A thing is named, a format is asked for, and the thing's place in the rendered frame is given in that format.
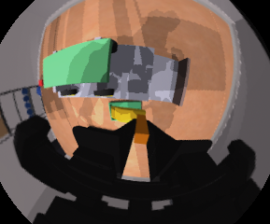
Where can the yellow wedge chock with orange handle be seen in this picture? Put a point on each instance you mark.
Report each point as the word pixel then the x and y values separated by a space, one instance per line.
pixel 125 115

